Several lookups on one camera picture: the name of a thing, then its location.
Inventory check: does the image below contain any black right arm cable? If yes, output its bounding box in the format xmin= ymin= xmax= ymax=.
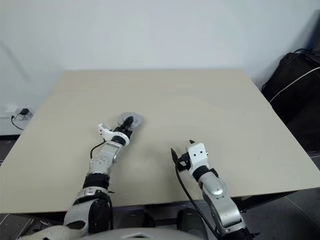
xmin=174 ymin=162 xmax=221 ymax=237

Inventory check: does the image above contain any silver motor lid with circuit board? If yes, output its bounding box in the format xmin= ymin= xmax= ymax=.
xmin=116 ymin=111 xmax=145 ymax=130

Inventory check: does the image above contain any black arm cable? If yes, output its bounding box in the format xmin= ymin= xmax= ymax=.
xmin=89 ymin=141 xmax=107 ymax=161
xmin=174 ymin=162 xmax=221 ymax=237

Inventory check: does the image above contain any grey robot torso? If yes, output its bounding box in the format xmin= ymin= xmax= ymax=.
xmin=14 ymin=223 xmax=208 ymax=240

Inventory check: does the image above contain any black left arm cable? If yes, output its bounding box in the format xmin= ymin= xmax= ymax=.
xmin=89 ymin=141 xmax=107 ymax=161

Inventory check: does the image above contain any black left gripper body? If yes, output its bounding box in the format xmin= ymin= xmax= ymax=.
xmin=113 ymin=125 xmax=134 ymax=139

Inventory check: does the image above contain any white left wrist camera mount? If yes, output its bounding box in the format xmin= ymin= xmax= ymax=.
xmin=96 ymin=122 xmax=131 ymax=147

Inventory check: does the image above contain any black bag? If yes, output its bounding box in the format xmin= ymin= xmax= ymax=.
xmin=261 ymin=51 xmax=320 ymax=151

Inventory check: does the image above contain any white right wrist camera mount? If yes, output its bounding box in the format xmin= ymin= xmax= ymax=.
xmin=186 ymin=142 xmax=210 ymax=178

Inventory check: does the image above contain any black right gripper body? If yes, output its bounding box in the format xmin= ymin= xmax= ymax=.
xmin=175 ymin=149 xmax=193 ymax=173

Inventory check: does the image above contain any white wall socket box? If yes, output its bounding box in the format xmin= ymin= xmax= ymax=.
xmin=14 ymin=107 xmax=34 ymax=121

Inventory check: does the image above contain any black adapter cable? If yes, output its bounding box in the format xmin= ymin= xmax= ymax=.
xmin=10 ymin=114 xmax=26 ymax=131

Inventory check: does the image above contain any dark rounded shape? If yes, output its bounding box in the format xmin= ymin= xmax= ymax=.
xmin=177 ymin=208 xmax=208 ymax=236
xmin=124 ymin=209 xmax=156 ymax=228

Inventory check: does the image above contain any white cable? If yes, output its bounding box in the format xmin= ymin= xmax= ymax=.
xmin=268 ymin=64 xmax=320 ymax=103

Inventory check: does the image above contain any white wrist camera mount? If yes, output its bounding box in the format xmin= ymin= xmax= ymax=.
xmin=96 ymin=122 xmax=131 ymax=147
xmin=186 ymin=142 xmax=210 ymax=178

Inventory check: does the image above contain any dark table frame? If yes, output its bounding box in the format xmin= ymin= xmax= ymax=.
xmin=112 ymin=191 xmax=297 ymax=215

